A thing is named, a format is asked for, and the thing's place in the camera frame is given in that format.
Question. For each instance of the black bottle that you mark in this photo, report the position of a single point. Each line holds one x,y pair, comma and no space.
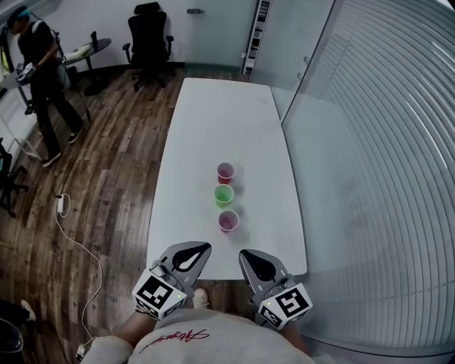
94,37

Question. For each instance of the person's grey sweatshirt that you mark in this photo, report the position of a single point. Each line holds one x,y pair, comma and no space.
213,341

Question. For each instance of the white stool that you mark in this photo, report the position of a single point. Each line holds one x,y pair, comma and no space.
21,121

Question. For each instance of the green plastic cup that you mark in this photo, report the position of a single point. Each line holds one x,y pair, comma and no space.
224,196

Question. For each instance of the person's white shoe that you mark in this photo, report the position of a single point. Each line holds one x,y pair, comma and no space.
200,298

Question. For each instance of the round black side table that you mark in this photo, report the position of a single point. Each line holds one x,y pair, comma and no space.
101,45

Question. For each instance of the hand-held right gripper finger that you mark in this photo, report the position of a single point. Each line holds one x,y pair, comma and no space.
249,279
278,271

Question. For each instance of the person's left forearm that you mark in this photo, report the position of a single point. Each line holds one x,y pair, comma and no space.
133,328

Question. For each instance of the red plastic cup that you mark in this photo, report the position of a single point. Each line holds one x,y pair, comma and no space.
228,222
225,173

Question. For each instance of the person's right forearm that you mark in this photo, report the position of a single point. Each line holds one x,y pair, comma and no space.
295,337

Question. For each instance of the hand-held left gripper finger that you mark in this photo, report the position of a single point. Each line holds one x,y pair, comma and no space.
170,257
197,272

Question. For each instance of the white power strip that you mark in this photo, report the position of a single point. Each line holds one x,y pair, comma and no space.
63,205

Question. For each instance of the black mesh office chair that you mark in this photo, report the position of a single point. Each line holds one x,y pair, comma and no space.
9,185

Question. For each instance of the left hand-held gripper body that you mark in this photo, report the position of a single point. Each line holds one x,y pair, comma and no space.
154,295

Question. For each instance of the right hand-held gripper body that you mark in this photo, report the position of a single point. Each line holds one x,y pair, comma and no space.
286,305

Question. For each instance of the black high-back office chair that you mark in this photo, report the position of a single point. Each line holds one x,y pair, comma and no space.
147,39

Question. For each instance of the white venetian blinds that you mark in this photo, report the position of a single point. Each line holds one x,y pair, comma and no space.
384,142

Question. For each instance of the black white door strip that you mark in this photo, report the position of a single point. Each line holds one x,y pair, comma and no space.
257,35

